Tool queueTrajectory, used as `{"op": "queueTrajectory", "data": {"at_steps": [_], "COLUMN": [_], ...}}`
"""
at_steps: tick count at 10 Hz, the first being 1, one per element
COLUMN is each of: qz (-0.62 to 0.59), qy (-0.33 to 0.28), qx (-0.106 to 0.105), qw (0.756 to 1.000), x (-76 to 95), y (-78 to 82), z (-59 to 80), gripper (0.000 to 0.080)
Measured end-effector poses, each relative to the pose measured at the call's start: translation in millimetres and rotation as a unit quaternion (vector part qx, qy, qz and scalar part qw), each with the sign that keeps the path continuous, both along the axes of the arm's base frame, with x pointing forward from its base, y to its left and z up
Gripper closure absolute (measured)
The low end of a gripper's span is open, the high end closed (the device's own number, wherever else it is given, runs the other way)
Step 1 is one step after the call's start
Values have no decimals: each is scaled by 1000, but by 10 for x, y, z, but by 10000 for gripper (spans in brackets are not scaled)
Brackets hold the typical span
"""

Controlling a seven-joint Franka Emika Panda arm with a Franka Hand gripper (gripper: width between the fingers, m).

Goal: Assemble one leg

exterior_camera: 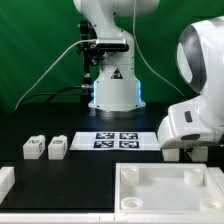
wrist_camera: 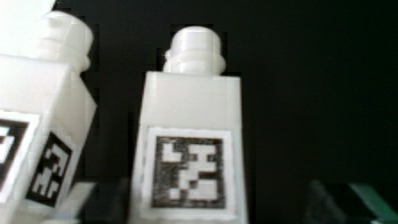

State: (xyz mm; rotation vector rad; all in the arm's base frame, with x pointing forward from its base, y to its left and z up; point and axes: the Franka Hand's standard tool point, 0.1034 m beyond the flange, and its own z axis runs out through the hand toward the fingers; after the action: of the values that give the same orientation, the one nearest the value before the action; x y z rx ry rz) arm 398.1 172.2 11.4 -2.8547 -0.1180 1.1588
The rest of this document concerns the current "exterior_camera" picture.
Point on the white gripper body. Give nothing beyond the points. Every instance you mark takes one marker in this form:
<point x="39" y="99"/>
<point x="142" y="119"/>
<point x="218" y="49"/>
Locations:
<point x="183" y="127"/>

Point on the white square table top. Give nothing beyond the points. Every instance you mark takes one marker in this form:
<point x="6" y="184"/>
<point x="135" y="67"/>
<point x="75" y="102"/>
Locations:
<point x="144" y="188"/>

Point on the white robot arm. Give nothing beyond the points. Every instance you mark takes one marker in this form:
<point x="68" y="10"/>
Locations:
<point x="200" y="60"/>

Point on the white sheet with AprilTags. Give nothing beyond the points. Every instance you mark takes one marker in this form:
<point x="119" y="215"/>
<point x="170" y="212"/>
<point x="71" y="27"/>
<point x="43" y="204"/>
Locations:
<point x="131" y="141"/>

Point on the white front edge strip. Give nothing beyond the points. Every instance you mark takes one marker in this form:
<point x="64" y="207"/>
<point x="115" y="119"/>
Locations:
<point x="10" y="218"/>

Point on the white obstacle block left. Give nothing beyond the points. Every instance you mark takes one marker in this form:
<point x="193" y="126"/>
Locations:
<point x="7" y="180"/>

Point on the black camera stand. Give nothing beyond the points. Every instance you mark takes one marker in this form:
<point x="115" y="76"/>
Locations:
<point x="91" y="57"/>

